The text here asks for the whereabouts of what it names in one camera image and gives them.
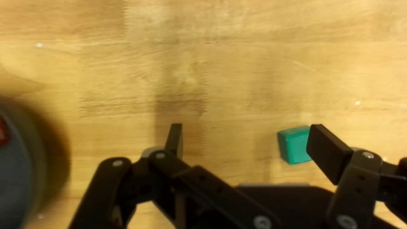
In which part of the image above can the black bowl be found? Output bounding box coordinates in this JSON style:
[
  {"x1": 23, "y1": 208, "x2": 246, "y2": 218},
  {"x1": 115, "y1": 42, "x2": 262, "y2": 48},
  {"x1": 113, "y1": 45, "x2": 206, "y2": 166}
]
[{"x1": 0, "y1": 100, "x2": 48, "y2": 229}]

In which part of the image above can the green block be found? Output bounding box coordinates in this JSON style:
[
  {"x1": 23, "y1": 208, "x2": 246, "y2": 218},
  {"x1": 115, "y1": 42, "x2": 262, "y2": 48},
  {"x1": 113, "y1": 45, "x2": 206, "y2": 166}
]
[{"x1": 276, "y1": 124, "x2": 314, "y2": 165}]

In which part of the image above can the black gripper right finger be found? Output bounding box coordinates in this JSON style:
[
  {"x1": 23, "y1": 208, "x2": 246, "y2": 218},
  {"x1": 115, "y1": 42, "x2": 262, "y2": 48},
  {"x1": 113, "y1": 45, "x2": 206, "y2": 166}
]
[{"x1": 305, "y1": 122, "x2": 407, "y2": 229}]

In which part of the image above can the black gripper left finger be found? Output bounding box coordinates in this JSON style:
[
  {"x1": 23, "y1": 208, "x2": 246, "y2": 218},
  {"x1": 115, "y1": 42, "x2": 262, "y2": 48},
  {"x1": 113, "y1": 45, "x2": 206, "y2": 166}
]
[{"x1": 68, "y1": 122, "x2": 282, "y2": 229}]

